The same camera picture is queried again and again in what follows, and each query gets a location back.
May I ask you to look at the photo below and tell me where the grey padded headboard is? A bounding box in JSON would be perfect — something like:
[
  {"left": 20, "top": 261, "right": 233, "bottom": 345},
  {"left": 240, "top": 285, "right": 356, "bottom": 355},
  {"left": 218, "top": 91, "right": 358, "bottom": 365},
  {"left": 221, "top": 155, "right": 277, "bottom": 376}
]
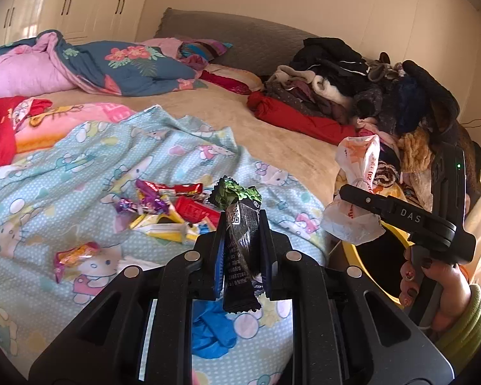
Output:
[{"left": 154, "top": 7, "right": 322, "bottom": 78}]

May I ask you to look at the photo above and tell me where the striped purple pillow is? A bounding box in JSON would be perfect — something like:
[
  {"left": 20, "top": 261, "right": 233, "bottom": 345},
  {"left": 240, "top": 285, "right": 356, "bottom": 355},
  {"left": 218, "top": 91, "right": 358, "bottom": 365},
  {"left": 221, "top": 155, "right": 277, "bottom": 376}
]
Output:
[{"left": 139, "top": 37, "right": 234, "bottom": 70}]

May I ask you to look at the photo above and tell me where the white plastic bag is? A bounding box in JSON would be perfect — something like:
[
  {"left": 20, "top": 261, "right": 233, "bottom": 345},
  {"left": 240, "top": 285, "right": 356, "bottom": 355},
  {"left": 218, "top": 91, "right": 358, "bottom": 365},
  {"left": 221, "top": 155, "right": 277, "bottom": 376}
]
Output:
[{"left": 321, "top": 134, "right": 386, "bottom": 246}]

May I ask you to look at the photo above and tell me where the cream wardrobe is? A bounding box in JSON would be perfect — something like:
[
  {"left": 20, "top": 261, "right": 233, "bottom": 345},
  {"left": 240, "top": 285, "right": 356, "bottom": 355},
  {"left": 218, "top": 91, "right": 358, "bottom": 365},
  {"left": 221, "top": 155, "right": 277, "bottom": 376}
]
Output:
[{"left": 0, "top": 0, "right": 158, "bottom": 49}]

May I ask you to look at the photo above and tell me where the purple foil wrapper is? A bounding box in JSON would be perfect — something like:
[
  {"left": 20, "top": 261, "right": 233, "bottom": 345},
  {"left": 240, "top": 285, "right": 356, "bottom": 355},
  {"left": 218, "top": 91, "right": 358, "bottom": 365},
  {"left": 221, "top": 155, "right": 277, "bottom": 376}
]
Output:
[{"left": 113, "top": 196, "right": 171, "bottom": 218}]

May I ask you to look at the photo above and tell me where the black jacket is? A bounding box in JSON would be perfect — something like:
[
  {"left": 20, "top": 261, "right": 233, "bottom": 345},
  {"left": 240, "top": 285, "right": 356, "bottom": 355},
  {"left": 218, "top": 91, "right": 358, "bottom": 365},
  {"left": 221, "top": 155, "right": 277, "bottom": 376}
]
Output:
[{"left": 290, "top": 37, "right": 370, "bottom": 86}]

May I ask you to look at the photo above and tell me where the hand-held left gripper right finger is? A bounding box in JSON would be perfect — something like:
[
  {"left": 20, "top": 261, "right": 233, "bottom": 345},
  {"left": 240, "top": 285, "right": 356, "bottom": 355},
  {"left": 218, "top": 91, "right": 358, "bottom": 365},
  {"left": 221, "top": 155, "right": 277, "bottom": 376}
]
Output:
[{"left": 257, "top": 209, "right": 453, "bottom": 385}]

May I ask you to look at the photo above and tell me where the blue rubber glove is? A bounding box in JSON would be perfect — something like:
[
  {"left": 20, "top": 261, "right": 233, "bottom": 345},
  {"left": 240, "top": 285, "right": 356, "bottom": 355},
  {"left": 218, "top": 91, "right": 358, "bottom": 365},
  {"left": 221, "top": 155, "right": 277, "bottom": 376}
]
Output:
[{"left": 191, "top": 300, "right": 242, "bottom": 360}]

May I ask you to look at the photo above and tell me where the black green snack wrapper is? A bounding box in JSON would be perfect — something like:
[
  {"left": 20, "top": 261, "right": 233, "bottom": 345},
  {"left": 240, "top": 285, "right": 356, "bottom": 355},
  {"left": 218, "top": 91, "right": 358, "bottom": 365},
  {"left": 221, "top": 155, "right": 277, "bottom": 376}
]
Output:
[{"left": 207, "top": 175, "right": 265, "bottom": 314}]

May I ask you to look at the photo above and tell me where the white tissue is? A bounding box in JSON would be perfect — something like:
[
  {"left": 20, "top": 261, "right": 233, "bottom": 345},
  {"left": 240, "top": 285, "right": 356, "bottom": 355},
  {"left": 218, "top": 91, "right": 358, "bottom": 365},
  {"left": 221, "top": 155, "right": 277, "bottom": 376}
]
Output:
[{"left": 117, "top": 256, "right": 162, "bottom": 274}]

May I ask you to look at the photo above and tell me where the white yellow packet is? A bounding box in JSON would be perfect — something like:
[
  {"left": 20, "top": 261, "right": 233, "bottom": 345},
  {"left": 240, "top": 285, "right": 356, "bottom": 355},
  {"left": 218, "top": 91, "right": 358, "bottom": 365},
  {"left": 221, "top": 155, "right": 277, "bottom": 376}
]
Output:
[{"left": 138, "top": 218, "right": 219, "bottom": 246}]

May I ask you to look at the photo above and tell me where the person's right hand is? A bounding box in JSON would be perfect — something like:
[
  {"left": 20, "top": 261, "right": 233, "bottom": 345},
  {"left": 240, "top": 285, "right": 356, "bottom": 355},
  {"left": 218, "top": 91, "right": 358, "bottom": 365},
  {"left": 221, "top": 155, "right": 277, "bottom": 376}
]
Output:
[{"left": 398, "top": 248, "right": 472, "bottom": 332}]

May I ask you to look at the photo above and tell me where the red candy wrapper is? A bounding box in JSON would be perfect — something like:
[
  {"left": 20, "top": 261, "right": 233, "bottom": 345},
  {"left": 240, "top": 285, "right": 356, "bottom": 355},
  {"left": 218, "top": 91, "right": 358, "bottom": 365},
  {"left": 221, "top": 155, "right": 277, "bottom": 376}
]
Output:
[{"left": 135, "top": 180, "right": 204, "bottom": 202}]

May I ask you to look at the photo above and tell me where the blue fuzzy garment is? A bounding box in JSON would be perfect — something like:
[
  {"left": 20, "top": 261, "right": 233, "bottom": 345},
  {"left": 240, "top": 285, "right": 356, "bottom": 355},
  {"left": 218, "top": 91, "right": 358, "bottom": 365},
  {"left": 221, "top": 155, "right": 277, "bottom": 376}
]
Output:
[{"left": 397, "top": 76, "right": 427, "bottom": 135}]

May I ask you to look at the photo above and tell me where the beige red pillow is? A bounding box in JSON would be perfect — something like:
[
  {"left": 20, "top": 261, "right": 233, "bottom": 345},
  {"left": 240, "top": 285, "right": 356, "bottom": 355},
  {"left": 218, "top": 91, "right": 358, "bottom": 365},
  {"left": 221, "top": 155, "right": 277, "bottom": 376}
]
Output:
[{"left": 201, "top": 63, "right": 265, "bottom": 95}]

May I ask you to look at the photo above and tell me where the yellow-rimmed trash bin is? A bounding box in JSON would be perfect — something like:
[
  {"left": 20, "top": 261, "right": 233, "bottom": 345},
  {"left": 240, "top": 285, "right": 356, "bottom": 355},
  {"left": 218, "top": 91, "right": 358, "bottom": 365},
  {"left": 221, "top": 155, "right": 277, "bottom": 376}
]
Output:
[{"left": 329, "top": 225, "right": 416, "bottom": 310}]

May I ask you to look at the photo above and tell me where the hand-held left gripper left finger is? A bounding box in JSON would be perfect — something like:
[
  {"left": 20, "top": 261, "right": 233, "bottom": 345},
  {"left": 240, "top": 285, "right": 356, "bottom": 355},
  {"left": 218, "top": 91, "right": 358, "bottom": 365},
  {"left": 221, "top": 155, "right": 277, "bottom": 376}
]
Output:
[{"left": 28, "top": 212, "right": 228, "bottom": 385}]

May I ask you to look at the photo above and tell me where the pink yellow snack wrapper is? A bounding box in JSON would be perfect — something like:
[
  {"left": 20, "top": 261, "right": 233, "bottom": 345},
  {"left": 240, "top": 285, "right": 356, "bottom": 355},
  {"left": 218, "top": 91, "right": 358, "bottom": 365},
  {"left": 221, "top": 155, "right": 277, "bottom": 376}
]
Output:
[{"left": 54, "top": 242, "right": 102, "bottom": 284}]

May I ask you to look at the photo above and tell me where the red flat packet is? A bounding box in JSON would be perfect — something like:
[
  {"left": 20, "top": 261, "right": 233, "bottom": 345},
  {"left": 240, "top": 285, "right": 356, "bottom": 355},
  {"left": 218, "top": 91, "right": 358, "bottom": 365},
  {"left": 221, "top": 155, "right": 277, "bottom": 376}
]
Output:
[{"left": 172, "top": 196, "right": 222, "bottom": 226}]

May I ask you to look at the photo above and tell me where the pink orange cartoon blanket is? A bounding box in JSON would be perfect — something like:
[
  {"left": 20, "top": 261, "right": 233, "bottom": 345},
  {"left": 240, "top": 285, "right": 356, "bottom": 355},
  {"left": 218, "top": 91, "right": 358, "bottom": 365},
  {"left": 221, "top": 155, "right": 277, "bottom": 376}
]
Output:
[{"left": 14, "top": 102, "right": 138, "bottom": 154}]

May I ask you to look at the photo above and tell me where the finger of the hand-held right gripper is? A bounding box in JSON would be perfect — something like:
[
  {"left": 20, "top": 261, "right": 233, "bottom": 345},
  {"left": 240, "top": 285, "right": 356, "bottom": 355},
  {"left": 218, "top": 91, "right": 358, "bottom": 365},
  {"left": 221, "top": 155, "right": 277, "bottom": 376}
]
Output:
[{"left": 339, "top": 183, "right": 393, "bottom": 219}]

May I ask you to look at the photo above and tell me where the light blue cartoon blanket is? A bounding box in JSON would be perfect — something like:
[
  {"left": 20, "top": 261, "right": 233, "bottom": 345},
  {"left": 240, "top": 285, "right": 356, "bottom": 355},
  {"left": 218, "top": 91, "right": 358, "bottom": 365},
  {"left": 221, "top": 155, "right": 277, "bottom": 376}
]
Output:
[{"left": 0, "top": 105, "right": 334, "bottom": 378}]

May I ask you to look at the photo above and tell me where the red cloth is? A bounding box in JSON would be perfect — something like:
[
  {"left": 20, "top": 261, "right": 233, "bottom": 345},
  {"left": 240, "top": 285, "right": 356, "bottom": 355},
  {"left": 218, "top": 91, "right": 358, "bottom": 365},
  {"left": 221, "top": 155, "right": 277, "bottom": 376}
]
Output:
[{"left": 0, "top": 96, "right": 54, "bottom": 175}]

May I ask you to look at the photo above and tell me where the grey dotted garment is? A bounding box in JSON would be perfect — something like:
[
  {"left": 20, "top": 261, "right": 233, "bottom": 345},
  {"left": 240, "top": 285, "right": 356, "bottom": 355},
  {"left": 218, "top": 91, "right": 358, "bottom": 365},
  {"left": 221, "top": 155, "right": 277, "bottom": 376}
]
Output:
[{"left": 352, "top": 87, "right": 386, "bottom": 118}]

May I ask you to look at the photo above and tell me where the blue floral quilt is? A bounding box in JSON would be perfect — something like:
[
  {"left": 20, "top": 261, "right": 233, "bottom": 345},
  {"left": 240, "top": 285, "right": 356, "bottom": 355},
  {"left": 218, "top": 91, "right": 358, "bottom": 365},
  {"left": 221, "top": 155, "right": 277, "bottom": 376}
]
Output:
[{"left": 0, "top": 29, "right": 210, "bottom": 102}]

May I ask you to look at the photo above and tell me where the beige bed sheet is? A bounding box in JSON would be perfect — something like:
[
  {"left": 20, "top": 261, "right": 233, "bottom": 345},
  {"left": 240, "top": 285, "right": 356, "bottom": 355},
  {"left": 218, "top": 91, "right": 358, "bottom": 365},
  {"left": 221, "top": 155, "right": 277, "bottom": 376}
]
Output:
[{"left": 34, "top": 83, "right": 347, "bottom": 195}]

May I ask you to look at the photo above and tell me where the pink garment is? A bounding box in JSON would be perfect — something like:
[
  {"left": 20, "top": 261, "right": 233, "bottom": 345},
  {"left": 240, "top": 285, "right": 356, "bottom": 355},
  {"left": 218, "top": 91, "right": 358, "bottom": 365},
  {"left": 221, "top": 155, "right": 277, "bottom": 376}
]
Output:
[{"left": 358, "top": 117, "right": 401, "bottom": 146}]

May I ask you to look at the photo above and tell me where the white fleece garment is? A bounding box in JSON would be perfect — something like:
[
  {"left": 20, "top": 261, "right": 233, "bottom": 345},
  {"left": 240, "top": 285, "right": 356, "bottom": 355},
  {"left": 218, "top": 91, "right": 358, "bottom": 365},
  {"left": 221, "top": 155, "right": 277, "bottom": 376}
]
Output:
[{"left": 310, "top": 74, "right": 355, "bottom": 107}]

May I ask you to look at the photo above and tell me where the yellow knitted garment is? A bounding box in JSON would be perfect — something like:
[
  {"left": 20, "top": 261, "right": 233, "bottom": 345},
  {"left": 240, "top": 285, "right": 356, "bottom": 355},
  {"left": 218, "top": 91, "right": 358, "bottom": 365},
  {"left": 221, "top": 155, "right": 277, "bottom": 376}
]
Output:
[{"left": 397, "top": 127, "right": 438, "bottom": 174}]

